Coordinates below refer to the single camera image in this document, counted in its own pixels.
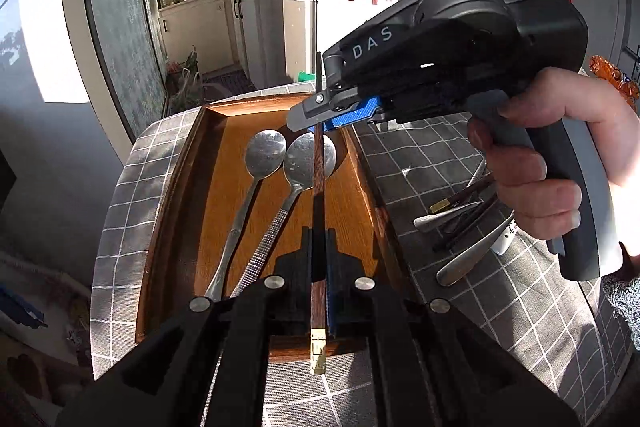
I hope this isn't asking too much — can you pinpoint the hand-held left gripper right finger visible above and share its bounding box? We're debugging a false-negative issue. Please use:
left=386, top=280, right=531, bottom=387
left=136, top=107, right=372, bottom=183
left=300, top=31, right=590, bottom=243
left=325, top=227, right=581, bottom=427

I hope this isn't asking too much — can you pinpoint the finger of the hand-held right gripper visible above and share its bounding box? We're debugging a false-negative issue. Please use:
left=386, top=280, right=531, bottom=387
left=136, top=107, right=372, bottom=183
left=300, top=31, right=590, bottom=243
left=321, top=98, right=386, bottom=132
left=286, top=88, right=362, bottom=132

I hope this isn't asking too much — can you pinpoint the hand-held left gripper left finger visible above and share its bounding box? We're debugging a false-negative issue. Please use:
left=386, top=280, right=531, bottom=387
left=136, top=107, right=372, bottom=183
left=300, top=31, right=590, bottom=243
left=55, top=226, right=313, bottom=427

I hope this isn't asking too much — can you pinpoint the wooden tray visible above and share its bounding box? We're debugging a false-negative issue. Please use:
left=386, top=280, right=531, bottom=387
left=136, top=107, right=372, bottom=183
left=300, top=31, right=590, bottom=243
left=135, top=96, right=406, bottom=363

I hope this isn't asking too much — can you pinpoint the person's right forearm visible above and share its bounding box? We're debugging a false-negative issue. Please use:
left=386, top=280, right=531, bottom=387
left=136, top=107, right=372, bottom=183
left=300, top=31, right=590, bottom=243
left=601, top=274, right=640, bottom=339

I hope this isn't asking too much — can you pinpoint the person's right hand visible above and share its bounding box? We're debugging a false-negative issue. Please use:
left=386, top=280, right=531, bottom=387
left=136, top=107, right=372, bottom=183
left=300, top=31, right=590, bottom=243
left=467, top=67, right=640, bottom=258

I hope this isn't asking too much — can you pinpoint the striped floor mat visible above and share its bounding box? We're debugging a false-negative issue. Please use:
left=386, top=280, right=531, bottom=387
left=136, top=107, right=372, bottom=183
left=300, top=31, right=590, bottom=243
left=202, top=69, right=258, bottom=100

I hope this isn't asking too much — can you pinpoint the plastic bag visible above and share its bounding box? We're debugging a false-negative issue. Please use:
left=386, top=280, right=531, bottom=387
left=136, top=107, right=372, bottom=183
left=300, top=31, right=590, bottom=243
left=167, top=47, right=206, bottom=112

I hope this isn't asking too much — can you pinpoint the white kitchen cabinet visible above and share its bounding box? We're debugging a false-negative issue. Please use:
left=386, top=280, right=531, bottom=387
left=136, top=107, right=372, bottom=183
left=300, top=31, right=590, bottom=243
left=159, top=0, right=273, bottom=88

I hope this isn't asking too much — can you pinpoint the grey chequered tablecloth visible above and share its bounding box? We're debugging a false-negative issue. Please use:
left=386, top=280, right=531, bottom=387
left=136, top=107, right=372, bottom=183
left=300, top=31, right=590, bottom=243
left=90, top=84, right=640, bottom=427

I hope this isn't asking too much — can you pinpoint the orange snack bag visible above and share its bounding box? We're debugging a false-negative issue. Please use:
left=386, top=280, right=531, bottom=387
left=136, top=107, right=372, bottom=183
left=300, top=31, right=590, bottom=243
left=587, top=54, right=640, bottom=112

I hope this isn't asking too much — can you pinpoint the frosted glass sliding door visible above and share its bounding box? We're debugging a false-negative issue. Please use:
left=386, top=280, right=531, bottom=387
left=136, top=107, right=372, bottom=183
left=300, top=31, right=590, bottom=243
left=60, top=0, right=168, bottom=142

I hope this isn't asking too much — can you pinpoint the textured-handle steel spoon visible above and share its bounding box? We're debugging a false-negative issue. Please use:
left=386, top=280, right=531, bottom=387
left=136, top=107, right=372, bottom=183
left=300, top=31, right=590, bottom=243
left=229, top=133, right=318, bottom=299

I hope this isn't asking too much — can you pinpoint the plain-handled steel spoon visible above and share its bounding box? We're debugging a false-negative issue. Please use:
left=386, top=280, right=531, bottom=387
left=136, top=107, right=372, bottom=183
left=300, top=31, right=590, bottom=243
left=204, top=129, right=287, bottom=299

